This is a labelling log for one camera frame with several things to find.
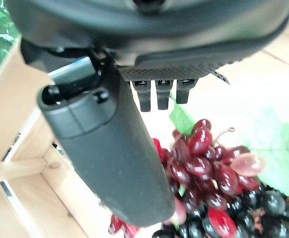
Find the black grape bunch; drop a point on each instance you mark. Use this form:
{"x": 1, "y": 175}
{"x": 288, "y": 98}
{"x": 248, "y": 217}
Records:
{"x": 246, "y": 213}

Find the green grape leaf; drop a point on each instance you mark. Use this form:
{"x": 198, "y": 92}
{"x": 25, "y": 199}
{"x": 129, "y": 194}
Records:
{"x": 271, "y": 148}

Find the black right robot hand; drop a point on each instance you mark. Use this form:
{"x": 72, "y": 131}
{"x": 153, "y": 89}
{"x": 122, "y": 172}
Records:
{"x": 114, "y": 153}

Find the red grape bunch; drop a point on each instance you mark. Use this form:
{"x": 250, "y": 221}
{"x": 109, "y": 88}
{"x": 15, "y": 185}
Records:
{"x": 196, "y": 163}

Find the light wooden crate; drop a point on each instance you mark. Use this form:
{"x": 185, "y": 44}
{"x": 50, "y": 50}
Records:
{"x": 18, "y": 138}

